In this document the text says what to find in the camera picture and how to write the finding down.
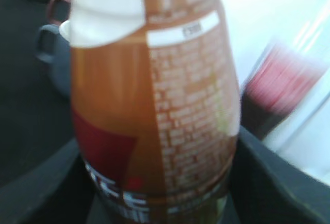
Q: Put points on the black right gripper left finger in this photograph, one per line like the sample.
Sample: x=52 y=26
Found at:
x=56 y=191

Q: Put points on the Nescafe coffee bottle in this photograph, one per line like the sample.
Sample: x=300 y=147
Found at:
x=156 y=106

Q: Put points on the cola bottle red label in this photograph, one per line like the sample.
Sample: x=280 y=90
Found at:
x=286 y=81

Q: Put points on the red ceramic mug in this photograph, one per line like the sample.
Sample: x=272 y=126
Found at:
x=58 y=11

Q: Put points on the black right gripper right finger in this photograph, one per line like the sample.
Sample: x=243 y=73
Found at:
x=267 y=189

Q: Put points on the grey ceramic mug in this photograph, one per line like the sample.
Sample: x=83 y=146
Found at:
x=59 y=58

